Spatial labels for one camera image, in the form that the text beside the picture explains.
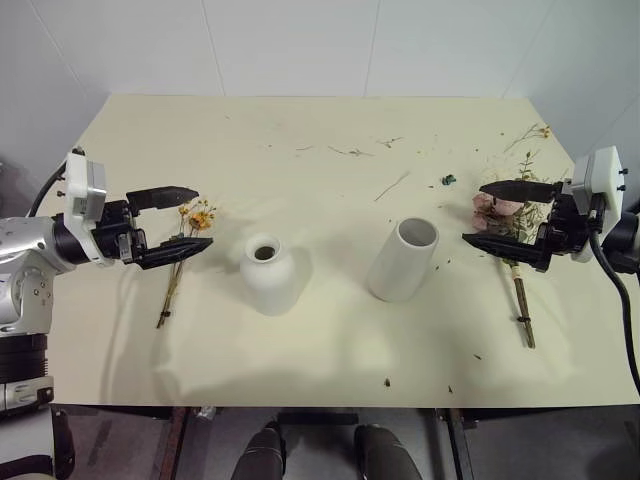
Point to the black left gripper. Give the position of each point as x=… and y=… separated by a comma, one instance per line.
x=112, y=230

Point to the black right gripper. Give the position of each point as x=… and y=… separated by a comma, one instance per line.
x=565, y=232

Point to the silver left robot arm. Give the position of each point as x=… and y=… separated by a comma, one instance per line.
x=25, y=240

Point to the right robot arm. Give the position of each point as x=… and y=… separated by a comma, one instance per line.
x=622, y=240

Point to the white bottle-shaped vase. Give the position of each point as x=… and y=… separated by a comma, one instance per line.
x=270, y=280

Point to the white cylinder vase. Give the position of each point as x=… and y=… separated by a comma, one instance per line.
x=400, y=267

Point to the pink dried flower bunch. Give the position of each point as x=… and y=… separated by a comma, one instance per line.
x=487, y=210

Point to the yellow dried flower bunch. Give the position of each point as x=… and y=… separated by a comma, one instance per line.
x=201, y=219

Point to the small green scrap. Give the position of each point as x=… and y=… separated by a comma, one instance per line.
x=448, y=180

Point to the loose pale straw twig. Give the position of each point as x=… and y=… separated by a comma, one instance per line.
x=392, y=186

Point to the loose dried stem piece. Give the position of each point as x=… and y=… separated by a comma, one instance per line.
x=390, y=142
x=352, y=151

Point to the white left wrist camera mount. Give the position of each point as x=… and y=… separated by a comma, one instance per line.
x=82, y=185

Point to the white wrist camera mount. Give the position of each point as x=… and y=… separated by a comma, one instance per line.
x=605, y=180
x=82, y=185

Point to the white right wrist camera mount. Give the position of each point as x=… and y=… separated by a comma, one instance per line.
x=605, y=180

